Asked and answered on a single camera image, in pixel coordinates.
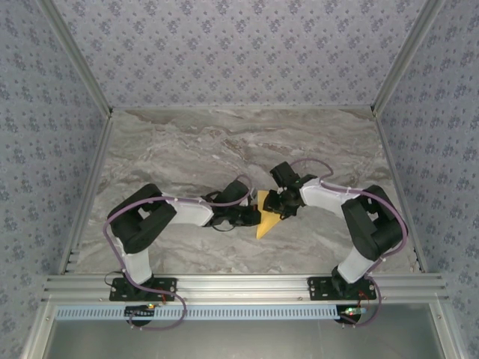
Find yellow paper sheet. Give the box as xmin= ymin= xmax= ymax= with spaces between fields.
xmin=255 ymin=189 xmax=284 ymax=241

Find grey metal panel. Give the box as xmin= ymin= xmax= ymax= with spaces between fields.
xmin=22 ymin=301 xmax=463 ymax=359

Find small black circuit board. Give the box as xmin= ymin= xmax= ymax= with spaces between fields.
xmin=125 ymin=304 xmax=156 ymax=319
xmin=338 ymin=305 xmax=367 ymax=325

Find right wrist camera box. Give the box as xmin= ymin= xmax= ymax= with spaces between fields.
xmin=269 ymin=161 xmax=300 ymax=188

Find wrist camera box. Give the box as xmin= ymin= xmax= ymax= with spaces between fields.
xmin=269 ymin=161 xmax=300 ymax=188
xmin=220 ymin=179 xmax=250 ymax=206

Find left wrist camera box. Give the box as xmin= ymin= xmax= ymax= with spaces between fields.
xmin=220 ymin=179 xmax=250 ymax=206

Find long aluminium mounting rail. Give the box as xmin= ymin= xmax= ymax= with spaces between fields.
xmin=40 ymin=274 xmax=450 ymax=302

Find slotted pale cable duct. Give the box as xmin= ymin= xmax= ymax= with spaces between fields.
xmin=55 ymin=303 xmax=361 ymax=322

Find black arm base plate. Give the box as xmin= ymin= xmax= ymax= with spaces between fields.
xmin=109 ymin=277 xmax=179 ymax=302
xmin=306 ymin=275 xmax=377 ymax=302

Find aluminium side rail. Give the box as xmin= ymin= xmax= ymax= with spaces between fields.
xmin=372 ymin=110 xmax=430 ymax=274
xmin=58 ymin=111 xmax=114 ymax=276

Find aluminium corner post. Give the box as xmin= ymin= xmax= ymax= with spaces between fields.
xmin=35 ymin=0 xmax=114 ymax=117
xmin=369 ymin=0 xmax=447 ymax=114

